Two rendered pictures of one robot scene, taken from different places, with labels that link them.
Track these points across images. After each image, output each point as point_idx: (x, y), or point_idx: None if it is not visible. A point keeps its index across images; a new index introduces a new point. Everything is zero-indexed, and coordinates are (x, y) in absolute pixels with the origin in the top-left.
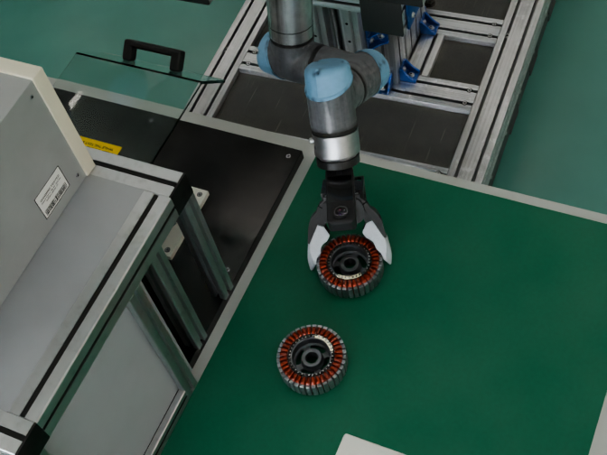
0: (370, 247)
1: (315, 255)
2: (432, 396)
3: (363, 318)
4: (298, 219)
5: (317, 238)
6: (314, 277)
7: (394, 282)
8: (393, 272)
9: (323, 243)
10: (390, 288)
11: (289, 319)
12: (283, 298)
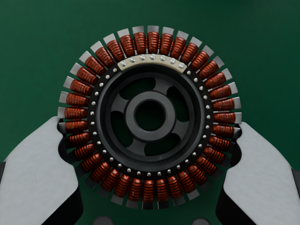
0: (84, 149)
1: (249, 136)
2: None
3: (130, 2)
4: None
5: (271, 181)
6: (229, 110)
7: (59, 78)
8: (58, 103)
9: (237, 164)
10: (68, 64)
11: (281, 18)
12: (296, 67)
